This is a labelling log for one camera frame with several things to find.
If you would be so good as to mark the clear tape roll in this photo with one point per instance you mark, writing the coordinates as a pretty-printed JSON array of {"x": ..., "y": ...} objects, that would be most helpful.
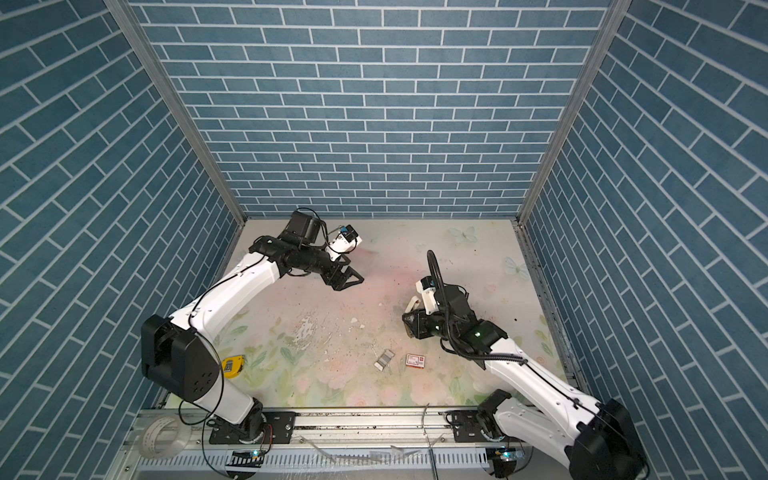
[{"x": 165, "y": 437}]

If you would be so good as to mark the green circuit board right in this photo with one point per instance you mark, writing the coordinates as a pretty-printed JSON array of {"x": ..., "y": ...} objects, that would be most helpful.
[{"x": 504, "y": 462}]

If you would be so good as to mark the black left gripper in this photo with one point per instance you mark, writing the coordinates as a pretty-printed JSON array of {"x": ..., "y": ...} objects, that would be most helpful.
[{"x": 332, "y": 279}]

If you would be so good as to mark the yellow tape measure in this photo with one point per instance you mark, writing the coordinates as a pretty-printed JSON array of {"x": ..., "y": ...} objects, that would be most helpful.
[{"x": 233, "y": 366}]

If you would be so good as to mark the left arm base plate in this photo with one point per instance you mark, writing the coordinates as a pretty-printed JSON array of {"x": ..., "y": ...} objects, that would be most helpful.
[{"x": 262, "y": 428}]

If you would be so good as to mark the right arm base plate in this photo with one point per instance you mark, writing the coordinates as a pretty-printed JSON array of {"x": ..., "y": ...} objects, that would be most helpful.
[{"x": 468, "y": 426}]

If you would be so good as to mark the red white staple box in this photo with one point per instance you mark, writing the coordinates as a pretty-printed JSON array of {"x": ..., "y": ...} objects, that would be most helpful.
[{"x": 415, "y": 361}]

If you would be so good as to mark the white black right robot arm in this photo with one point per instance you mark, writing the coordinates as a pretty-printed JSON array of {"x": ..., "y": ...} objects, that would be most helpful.
[{"x": 590, "y": 438}]

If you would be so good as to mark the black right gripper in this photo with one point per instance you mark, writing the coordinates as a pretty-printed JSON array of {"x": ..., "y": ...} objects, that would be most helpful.
[{"x": 419, "y": 326}]

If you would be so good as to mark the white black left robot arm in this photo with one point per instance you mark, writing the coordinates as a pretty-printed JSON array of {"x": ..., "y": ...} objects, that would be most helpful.
[{"x": 178, "y": 351}]

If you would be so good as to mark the aluminium front rail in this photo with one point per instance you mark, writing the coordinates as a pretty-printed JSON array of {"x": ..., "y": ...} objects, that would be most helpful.
[{"x": 412, "y": 427}]

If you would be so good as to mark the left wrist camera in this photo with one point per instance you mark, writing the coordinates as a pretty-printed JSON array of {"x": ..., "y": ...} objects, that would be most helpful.
[{"x": 345, "y": 240}]

